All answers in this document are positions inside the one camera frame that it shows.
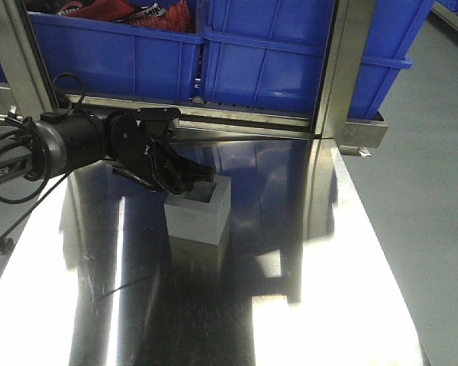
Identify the blue bin right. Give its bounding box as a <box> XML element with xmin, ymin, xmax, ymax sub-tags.
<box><xmin>349</xmin><ymin>0</ymin><xmax>434</xmax><ymax>120</ymax></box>

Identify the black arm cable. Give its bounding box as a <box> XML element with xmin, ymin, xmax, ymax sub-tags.
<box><xmin>0</xmin><ymin>72</ymin><xmax>88</xmax><ymax>264</ymax></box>

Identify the blue bin with packages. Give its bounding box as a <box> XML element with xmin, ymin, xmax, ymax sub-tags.
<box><xmin>29</xmin><ymin>10</ymin><xmax>205</xmax><ymax>101</ymax></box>

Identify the red snack package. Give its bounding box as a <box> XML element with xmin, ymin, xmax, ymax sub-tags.
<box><xmin>24</xmin><ymin>0</ymin><xmax>195</xmax><ymax>34</ymax></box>

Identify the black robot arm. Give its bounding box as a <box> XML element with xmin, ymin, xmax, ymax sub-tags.
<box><xmin>0</xmin><ymin>108</ymin><xmax>214</xmax><ymax>195</ymax></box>

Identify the blue bin middle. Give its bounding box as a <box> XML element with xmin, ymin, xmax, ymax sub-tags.
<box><xmin>201</xmin><ymin>1</ymin><xmax>334</xmax><ymax>114</ymax></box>

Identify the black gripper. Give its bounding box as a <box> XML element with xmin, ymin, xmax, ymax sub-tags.
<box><xmin>107</xmin><ymin>108</ymin><xmax>214</xmax><ymax>195</ymax></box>

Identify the stainless steel rack frame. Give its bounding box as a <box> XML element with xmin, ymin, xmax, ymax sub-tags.
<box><xmin>0</xmin><ymin>0</ymin><xmax>389</xmax><ymax>161</ymax></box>

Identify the gray hollow base block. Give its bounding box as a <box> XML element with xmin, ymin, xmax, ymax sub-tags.
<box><xmin>164</xmin><ymin>175</ymin><xmax>231</xmax><ymax>246</ymax></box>

